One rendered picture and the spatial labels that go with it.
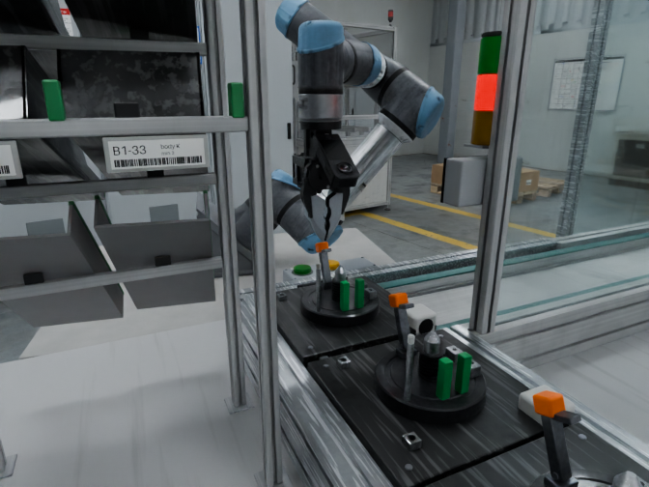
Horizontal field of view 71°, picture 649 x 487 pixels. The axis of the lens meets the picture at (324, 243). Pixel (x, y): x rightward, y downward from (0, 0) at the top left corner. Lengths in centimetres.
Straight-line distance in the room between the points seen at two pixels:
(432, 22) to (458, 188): 1117
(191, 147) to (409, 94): 83
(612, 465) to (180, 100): 57
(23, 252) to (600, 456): 66
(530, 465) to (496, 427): 6
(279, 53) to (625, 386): 360
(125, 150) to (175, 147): 4
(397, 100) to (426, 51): 1049
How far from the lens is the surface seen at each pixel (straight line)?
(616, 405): 90
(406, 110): 118
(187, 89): 49
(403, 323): 63
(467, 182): 71
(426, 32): 1169
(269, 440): 60
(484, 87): 73
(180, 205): 378
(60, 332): 111
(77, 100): 50
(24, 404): 91
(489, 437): 57
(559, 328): 94
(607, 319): 105
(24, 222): 364
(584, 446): 60
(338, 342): 71
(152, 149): 44
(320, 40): 77
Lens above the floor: 133
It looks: 18 degrees down
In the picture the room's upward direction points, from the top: straight up
